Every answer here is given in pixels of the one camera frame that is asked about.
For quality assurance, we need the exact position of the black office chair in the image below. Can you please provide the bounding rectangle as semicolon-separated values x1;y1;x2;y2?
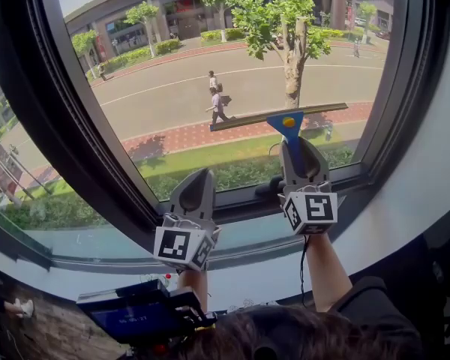
415;234;450;352

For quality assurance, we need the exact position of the black monitor with blue screen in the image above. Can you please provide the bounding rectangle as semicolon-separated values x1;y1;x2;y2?
76;279;181;343

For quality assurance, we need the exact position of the black window handle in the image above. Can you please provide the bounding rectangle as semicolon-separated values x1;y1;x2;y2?
254;175;286;197

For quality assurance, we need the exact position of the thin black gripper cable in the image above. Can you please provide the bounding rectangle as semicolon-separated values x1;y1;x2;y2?
298;234;311;309

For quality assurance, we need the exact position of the person's left forearm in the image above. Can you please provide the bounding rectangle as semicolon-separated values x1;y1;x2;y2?
176;269;209;313

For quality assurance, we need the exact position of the black monitor mounting bracket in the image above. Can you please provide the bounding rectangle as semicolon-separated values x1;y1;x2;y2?
166;286;218;333

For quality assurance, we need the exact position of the blue squeegee with brass blade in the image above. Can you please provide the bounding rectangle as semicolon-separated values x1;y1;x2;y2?
208;102;349;178

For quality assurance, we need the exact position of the pruned street tree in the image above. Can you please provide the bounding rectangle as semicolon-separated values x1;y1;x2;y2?
230;0;333;110

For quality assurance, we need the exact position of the narrow fixed glass pane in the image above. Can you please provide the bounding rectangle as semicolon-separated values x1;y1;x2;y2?
214;200;346;257

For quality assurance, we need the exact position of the red banner sign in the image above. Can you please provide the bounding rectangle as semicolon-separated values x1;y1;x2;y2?
0;133;23;206

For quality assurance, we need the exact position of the large fixed glass pane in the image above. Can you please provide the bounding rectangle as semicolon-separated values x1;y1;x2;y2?
0;39;151;260

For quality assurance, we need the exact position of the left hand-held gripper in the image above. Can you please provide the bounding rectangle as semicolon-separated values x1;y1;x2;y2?
152;167;223;274

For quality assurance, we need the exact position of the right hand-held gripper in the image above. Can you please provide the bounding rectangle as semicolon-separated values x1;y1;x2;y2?
277;136;339;237

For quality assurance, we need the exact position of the person's right forearm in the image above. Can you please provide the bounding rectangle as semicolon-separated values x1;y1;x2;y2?
305;232;353;314

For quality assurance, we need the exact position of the window with dark frame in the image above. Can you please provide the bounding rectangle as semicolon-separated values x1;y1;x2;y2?
0;0;450;273

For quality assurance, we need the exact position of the person's black shirt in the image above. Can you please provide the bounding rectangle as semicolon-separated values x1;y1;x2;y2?
224;275;425;360

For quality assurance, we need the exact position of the casement window glass pane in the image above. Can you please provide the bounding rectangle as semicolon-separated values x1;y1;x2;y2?
54;0;397;202

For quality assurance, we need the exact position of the white window sill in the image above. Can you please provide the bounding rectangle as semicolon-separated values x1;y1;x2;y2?
0;245;450;314

